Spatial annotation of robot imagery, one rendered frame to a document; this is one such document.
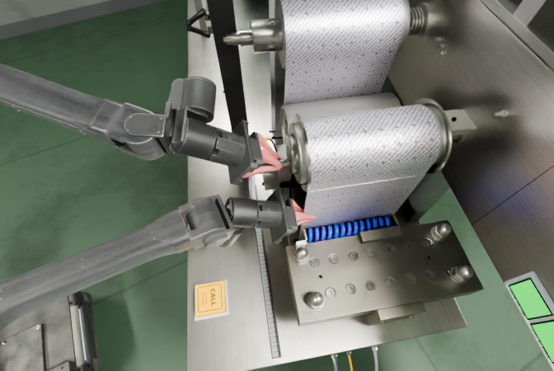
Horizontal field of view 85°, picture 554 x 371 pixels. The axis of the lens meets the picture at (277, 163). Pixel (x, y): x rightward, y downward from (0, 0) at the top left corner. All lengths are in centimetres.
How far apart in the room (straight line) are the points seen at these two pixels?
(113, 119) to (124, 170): 179
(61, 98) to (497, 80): 69
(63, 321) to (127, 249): 121
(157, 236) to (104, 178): 177
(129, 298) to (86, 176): 91
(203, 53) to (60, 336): 135
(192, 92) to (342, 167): 28
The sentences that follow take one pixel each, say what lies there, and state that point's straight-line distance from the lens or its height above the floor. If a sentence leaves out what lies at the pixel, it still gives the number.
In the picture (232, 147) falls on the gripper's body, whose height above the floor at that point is 132.
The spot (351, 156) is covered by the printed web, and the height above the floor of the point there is 129.
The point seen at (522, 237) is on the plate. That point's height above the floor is 124.
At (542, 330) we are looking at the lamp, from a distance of 68.
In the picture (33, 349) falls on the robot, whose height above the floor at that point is 26.
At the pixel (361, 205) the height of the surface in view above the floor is 111.
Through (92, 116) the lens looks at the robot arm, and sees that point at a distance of 51.
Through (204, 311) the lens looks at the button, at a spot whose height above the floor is 92.
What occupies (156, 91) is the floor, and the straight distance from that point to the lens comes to 272.
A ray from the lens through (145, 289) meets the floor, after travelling 188.
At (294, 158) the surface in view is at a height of 127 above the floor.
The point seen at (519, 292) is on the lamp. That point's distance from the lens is 68.
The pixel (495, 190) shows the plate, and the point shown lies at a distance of 66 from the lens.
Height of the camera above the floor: 171
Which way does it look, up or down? 56 degrees down
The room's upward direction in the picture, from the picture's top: straight up
